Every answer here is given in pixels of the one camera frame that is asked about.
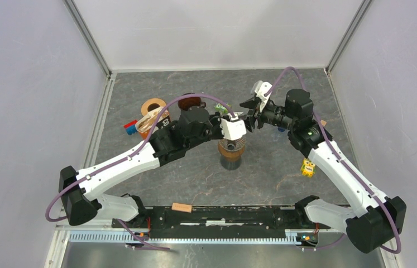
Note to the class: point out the coffee filter box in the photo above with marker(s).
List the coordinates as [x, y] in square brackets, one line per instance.
[144, 125]

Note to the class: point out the wooden rectangular block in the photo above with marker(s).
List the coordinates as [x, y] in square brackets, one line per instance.
[179, 207]

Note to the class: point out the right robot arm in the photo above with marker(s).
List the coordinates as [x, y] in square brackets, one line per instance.
[372, 219]

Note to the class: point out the yellow owl block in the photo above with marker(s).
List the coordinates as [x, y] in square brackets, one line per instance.
[308, 168]

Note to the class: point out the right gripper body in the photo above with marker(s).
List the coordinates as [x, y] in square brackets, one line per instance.
[269, 114]

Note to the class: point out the red blue block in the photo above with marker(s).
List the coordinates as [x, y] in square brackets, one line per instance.
[130, 128]

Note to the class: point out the green monster block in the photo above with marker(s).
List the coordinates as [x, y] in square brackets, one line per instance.
[220, 108]

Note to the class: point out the aluminium frame rail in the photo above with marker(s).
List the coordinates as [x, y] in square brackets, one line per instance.
[95, 231]

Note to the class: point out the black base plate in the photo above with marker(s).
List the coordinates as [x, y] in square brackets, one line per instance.
[211, 222]

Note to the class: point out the brown glass dripper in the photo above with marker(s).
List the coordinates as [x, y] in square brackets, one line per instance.
[186, 103]

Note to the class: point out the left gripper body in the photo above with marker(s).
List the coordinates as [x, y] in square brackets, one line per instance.
[217, 132]

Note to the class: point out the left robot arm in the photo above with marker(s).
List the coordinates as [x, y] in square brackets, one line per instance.
[83, 192]

